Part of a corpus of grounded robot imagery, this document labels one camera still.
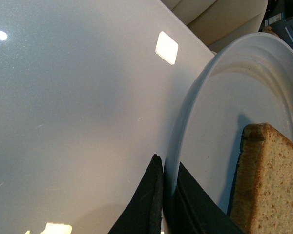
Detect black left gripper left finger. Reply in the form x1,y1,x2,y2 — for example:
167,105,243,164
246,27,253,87
109,154,163,234

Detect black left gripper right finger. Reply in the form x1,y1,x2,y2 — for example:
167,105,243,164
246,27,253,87
165,163,243,234

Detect slice of brown bread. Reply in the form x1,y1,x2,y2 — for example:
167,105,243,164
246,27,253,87
230,123,293,234

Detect light blue round plate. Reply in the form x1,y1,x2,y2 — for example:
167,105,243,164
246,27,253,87
163,33,293,234

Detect beige chair on left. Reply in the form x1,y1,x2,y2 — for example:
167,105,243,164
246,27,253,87
162,0,268,52

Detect dark washing machine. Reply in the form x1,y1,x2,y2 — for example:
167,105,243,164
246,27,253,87
259,0,293,49

